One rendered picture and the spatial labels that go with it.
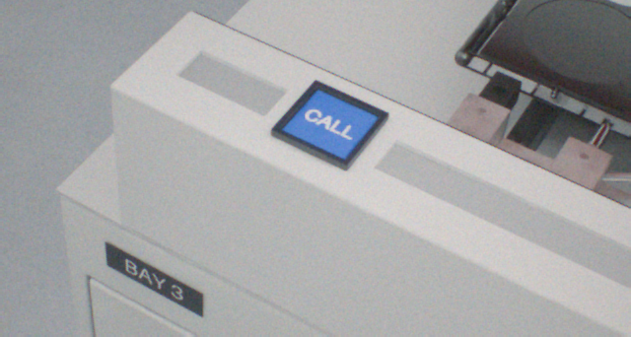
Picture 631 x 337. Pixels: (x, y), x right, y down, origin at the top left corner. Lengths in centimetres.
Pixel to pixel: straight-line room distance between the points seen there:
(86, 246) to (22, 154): 115
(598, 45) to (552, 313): 31
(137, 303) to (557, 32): 40
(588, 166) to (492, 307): 17
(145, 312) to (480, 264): 34
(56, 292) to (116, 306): 92
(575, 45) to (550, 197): 23
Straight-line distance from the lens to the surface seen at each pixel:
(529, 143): 96
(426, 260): 75
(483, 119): 89
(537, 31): 98
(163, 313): 97
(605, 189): 90
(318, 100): 80
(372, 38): 107
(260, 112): 80
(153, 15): 236
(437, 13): 111
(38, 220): 201
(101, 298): 101
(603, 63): 97
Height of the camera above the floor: 152
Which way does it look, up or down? 47 degrees down
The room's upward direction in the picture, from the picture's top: 5 degrees clockwise
